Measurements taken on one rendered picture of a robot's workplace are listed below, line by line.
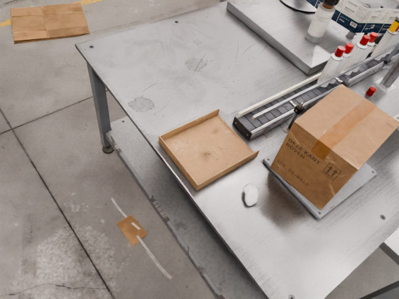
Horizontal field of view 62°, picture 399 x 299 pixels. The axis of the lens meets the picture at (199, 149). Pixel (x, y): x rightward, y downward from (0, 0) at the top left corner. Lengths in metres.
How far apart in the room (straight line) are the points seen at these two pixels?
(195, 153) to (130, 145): 0.85
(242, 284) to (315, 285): 0.63
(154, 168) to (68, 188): 0.57
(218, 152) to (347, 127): 0.48
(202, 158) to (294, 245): 0.45
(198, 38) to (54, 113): 1.27
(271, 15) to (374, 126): 1.06
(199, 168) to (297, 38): 0.99
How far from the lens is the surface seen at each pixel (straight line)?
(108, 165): 2.26
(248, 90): 1.59
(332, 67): 1.61
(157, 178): 1.93
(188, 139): 1.33
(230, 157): 1.30
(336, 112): 1.20
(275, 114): 1.45
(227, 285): 1.73
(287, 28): 1.99
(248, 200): 1.19
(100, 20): 3.48
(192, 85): 1.55
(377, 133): 1.22
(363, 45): 1.74
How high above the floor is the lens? 1.87
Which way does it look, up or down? 53 degrees down
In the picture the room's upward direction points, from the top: 12 degrees clockwise
